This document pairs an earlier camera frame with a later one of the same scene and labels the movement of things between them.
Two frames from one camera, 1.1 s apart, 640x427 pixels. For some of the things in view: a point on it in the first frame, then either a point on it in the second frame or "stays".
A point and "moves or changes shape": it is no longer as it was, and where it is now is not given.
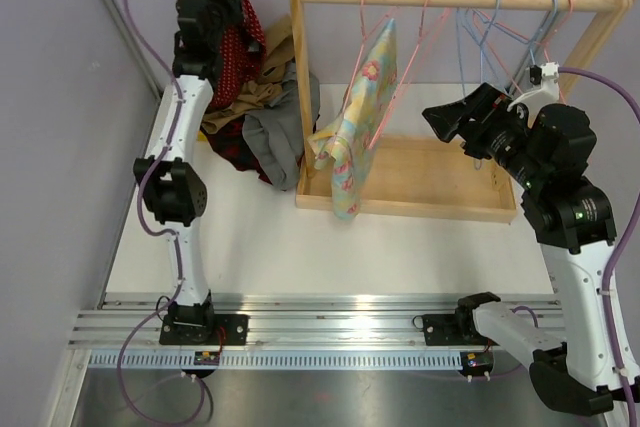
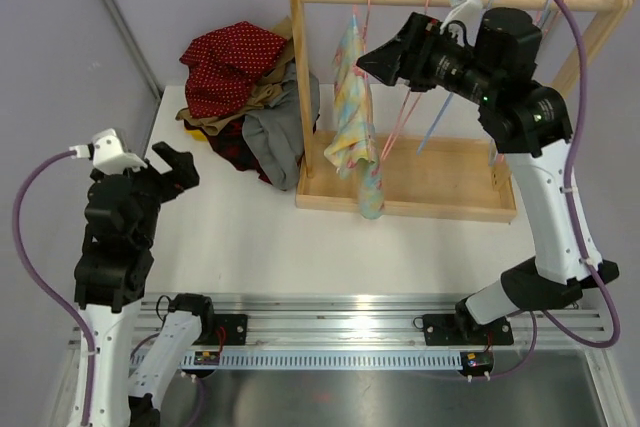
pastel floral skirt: [345, 143] moves or changes shape
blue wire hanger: [546, 25] moves or changes shape
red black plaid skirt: [228, 140] stays
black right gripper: [488, 106] → [411, 54]
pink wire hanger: [545, 43] → [552, 11]
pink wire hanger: [363, 41] → [366, 27]
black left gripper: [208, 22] → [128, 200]
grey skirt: [275, 134] stays
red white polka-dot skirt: [243, 56] moves or changes shape
